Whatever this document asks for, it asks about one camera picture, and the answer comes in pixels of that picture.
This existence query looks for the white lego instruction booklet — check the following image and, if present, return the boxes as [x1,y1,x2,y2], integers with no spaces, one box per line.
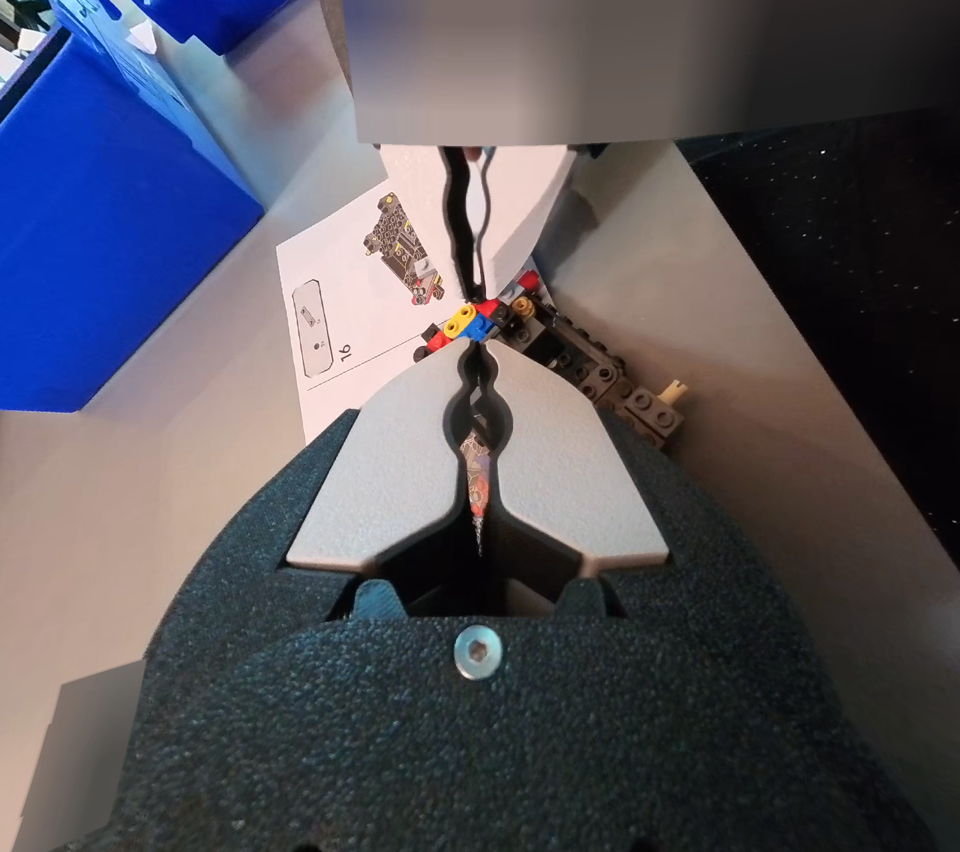
[276,180,556,553]

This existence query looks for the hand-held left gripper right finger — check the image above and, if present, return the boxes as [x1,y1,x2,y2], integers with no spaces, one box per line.
[486,340,670,577]

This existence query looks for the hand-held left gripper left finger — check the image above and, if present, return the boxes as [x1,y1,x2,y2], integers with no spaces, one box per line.
[287,340,481,568]

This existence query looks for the black lego car chassis model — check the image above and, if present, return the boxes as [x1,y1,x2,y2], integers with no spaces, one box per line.
[414,270,690,452]

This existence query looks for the large blue plastic bin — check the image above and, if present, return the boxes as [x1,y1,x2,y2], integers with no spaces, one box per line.
[0,0,265,412]

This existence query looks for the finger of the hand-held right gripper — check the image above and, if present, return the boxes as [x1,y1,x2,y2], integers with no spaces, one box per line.
[468,145,576,302]
[378,145,477,302]

